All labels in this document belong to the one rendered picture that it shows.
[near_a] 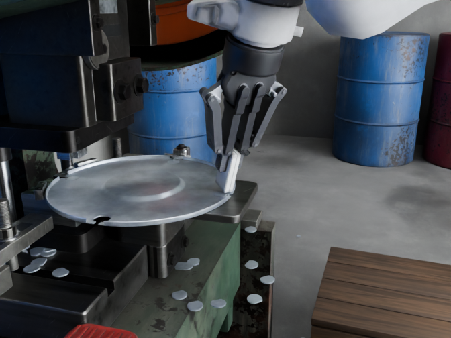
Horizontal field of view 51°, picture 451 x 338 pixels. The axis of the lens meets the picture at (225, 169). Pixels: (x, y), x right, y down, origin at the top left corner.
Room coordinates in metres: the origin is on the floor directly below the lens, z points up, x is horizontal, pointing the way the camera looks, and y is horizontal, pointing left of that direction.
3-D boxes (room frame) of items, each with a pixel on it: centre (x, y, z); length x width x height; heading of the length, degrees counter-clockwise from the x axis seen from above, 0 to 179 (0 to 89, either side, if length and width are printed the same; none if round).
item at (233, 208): (0.68, 0.08, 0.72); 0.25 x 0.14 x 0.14; 75
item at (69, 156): (0.73, 0.24, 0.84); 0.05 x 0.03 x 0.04; 165
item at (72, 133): (0.73, 0.26, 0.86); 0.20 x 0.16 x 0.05; 165
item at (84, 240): (0.73, 0.26, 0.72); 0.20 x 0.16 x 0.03; 165
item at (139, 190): (0.70, 0.13, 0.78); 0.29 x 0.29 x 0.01
